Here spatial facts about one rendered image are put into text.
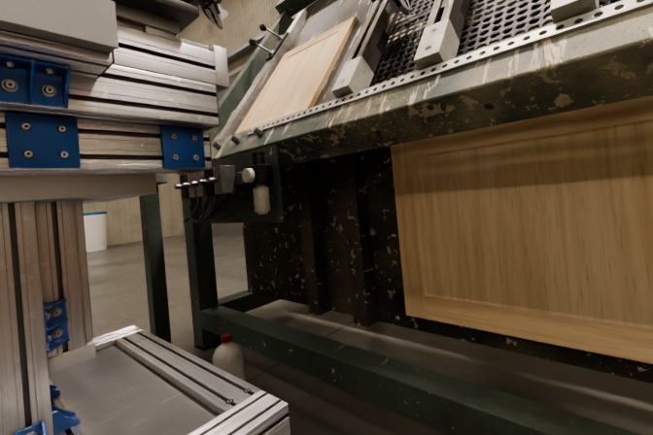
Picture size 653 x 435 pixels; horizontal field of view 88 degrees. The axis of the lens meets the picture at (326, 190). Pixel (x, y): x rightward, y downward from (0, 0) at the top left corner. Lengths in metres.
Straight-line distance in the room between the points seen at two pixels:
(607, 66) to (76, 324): 1.10
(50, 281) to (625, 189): 1.19
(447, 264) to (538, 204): 0.28
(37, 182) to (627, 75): 0.99
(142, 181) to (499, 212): 0.84
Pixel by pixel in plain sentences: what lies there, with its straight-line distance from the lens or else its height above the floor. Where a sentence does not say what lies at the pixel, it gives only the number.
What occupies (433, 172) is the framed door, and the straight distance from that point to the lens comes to 1.01.
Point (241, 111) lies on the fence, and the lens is 1.57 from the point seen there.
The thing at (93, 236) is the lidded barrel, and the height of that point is 0.27.
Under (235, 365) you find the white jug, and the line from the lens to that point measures 1.28.
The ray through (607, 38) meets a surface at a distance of 0.70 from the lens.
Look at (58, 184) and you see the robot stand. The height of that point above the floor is 0.71.
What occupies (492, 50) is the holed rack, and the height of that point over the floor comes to 0.89.
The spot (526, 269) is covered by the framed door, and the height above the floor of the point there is 0.42.
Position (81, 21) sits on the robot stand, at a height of 0.90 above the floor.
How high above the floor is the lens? 0.64
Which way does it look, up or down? 1 degrees up
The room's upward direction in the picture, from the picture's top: 5 degrees counter-clockwise
